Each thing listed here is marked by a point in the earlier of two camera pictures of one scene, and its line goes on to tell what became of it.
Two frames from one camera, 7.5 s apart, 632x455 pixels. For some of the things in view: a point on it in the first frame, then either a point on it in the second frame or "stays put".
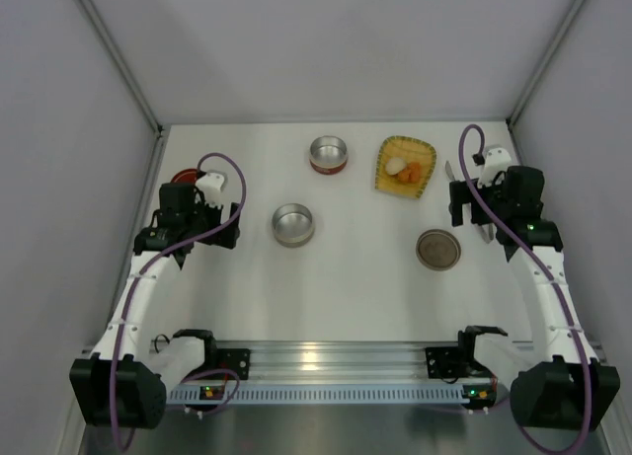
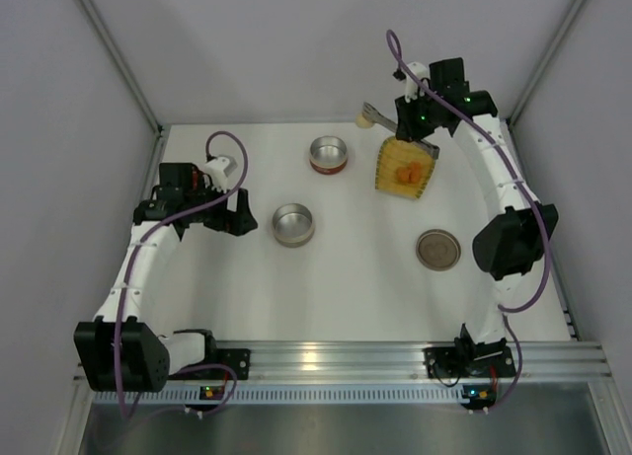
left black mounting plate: (234, 359) stays put
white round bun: (395, 165) -> (363, 122)
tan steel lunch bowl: (293, 225) stays put
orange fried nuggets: (411, 174) stays put
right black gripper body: (459, 204) -> (408, 120)
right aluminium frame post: (573, 11) stays put
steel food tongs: (467, 210) -> (373, 115)
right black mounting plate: (442, 362) stays put
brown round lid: (438, 250) stays put
